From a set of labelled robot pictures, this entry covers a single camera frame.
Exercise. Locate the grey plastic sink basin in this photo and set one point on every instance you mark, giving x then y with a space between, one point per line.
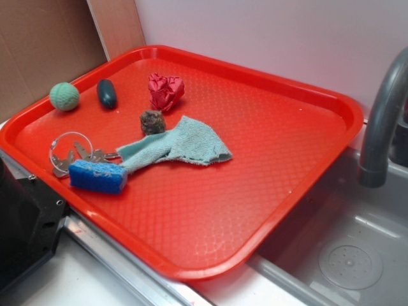
343 244

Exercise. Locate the green rubber ball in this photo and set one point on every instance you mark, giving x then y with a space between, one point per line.
64 96

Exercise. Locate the red plastic tray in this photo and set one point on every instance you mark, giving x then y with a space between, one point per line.
188 221

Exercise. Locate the blue sponge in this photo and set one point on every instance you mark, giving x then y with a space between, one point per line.
108 178

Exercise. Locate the brown rock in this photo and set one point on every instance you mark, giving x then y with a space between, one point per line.
152 122

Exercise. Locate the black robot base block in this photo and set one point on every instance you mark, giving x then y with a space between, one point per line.
32 215

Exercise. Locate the dark green plastic pickle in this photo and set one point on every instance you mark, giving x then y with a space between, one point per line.
106 94

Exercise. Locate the aluminium frame rail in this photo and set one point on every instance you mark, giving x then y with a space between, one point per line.
88 268

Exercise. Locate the brown cardboard panel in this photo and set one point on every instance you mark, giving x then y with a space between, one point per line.
47 42

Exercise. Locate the grey toy faucet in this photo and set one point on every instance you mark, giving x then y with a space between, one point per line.
385 136

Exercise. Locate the light teal knitted cloth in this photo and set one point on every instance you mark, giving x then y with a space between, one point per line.
190 141

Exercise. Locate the red paper ball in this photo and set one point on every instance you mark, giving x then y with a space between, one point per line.
165 91

